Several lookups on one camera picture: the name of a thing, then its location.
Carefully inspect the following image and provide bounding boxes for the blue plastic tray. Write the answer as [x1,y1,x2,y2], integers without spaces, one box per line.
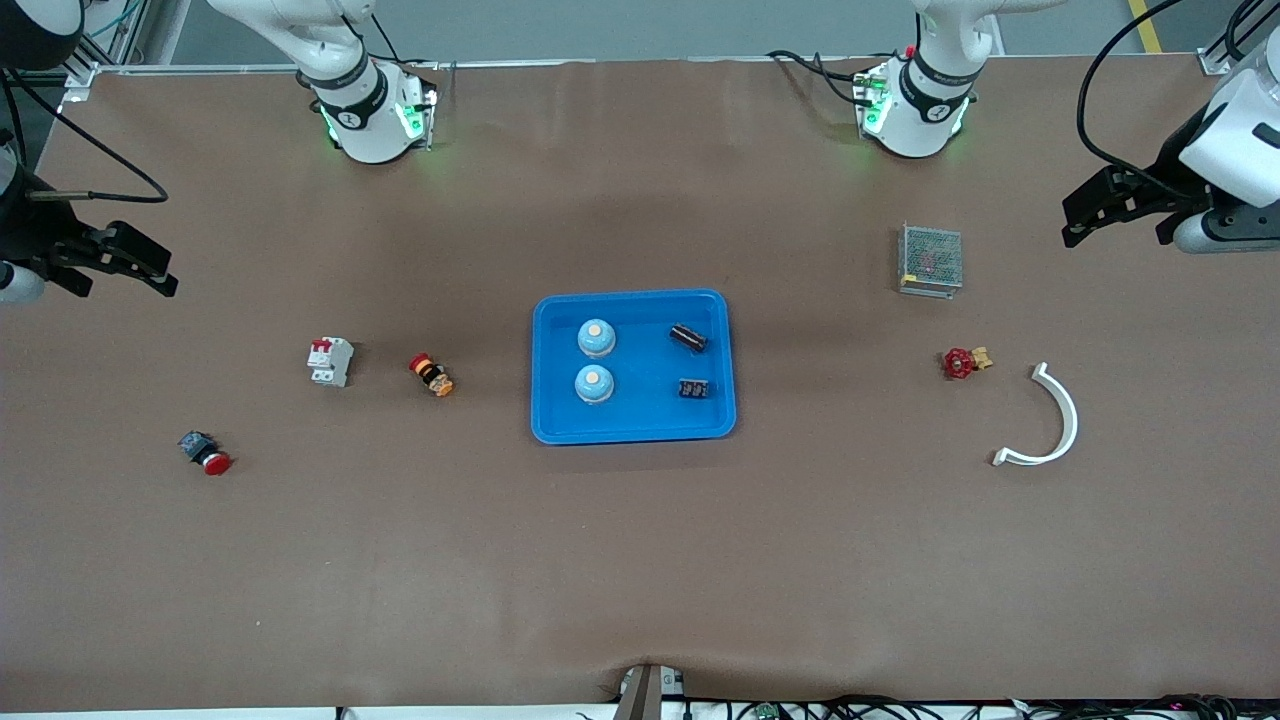
[530,288,738,446]

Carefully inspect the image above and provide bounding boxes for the metal mesh power supply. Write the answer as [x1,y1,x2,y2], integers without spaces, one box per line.
[897,222,964,299]

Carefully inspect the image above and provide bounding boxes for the red push button dark body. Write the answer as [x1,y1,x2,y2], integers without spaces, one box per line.
[178,430,235,477]

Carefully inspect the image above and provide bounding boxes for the brass valve red handwheel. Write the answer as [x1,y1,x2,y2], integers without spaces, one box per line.
[942,345,994,381]

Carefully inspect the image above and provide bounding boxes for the white curved pipe clamp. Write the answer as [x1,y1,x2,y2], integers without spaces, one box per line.
[991,362,1080,468]

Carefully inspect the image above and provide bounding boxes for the brown table mat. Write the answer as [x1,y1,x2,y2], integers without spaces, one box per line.
[0,55,1280,713]

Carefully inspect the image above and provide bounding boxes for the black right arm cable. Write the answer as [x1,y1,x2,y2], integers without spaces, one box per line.
[0,0,441,203]

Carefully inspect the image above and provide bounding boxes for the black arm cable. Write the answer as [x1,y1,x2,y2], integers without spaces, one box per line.
[1078,0,1280,191]
[0,0,441,203]

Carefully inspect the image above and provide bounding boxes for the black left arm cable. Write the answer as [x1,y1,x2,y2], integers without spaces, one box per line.
[1078,0,1280,191]

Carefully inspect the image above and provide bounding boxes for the aluminium frame structure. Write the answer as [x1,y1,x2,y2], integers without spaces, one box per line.
[0,0,151,106]

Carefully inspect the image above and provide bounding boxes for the white circuit breaker red switch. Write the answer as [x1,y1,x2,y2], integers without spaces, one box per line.
[306,336,355,388]

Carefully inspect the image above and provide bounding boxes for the red orange emergency stop switch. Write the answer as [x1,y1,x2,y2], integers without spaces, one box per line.
[408,352,455,398]

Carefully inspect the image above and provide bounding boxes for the black arm base cables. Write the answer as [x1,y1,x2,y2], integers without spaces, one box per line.
[768,48,881,106]

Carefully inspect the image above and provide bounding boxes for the black cable bundle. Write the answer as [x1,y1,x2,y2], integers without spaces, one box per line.
[690,694,1280,720]

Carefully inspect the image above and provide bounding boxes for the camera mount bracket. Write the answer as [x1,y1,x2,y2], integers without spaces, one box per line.
[612,662,689,720]

